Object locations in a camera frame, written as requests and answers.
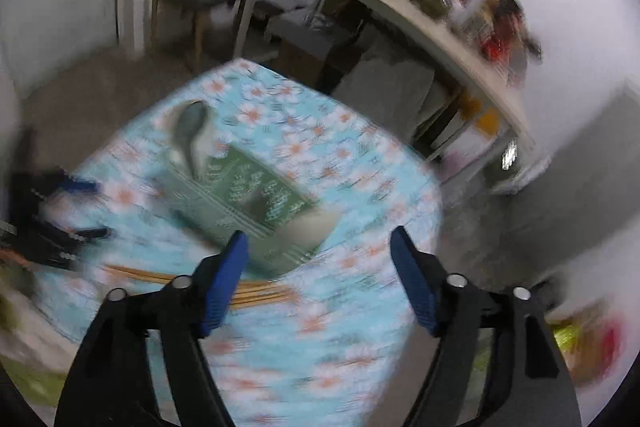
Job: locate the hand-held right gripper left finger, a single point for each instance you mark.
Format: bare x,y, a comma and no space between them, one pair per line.
222,282

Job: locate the brown carton under table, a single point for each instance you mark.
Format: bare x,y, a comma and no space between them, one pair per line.
305,57

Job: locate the pink plastic bag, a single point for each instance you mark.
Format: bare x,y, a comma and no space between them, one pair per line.
605,347

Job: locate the fluffy cream green rug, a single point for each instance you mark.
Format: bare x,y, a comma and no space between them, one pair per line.
25,377

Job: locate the blue floral blanket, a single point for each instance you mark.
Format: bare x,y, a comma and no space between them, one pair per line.
350,217

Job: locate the white ceramic spoon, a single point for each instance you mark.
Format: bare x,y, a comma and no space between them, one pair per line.
207,149

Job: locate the green perforated utensil holder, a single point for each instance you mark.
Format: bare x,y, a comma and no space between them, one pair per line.
250,202

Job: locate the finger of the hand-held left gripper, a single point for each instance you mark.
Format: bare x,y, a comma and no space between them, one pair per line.
90,234
80,186

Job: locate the yellow plastic bag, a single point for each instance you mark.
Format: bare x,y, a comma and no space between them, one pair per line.
485,119

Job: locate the light wooden table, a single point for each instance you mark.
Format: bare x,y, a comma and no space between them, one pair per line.
425,32

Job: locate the red drink bottle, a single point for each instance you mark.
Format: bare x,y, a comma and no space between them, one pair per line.
495,47

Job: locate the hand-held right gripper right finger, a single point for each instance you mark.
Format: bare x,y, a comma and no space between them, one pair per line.
415,282

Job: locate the grey sack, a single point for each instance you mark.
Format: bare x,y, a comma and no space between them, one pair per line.
385,92

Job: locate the metal spoon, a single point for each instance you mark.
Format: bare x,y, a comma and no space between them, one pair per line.
190,127

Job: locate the silver refrigerator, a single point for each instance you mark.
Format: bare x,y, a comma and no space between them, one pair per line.
590,167

